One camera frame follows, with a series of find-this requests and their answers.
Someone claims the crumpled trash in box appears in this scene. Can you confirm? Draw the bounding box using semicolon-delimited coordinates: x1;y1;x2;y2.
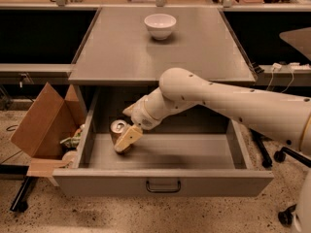
59;124;85;149

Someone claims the black drawer handle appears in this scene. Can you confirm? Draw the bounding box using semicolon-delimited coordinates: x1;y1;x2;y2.
145;181;182;194

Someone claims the black stand leg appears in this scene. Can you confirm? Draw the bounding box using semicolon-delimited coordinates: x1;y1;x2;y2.
251;130;272;168
10;177;37;213

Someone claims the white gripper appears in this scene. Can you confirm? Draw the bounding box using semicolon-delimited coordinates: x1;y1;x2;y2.
114;96;160;153

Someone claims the brown cardboard box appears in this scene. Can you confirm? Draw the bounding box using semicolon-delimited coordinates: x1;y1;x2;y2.
11;83;86;178

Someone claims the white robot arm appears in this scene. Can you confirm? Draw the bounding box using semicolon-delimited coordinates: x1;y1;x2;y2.
114;68;311;155

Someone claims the white power strip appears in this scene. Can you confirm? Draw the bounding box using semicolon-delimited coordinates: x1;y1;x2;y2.
270;61;311;72

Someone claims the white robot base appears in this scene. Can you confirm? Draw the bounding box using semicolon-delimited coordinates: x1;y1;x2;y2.
291;170;311;233

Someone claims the black stand leg left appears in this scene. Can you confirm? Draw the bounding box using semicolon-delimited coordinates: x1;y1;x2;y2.
10;177;37;213

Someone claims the orange soda can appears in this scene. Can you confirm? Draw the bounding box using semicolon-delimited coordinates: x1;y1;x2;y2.
110;119;129;154

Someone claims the white ceramic bowl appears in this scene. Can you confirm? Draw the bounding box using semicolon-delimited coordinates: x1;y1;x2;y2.
144;14;177;40

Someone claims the black office chair base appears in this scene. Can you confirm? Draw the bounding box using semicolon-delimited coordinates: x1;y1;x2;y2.
273;147;311;228

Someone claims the black stand leg right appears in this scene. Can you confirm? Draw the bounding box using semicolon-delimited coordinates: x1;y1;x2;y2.
251;130;272;168

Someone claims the open grey top drawer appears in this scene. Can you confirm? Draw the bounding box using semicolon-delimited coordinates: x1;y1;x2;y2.
53;86;273;197

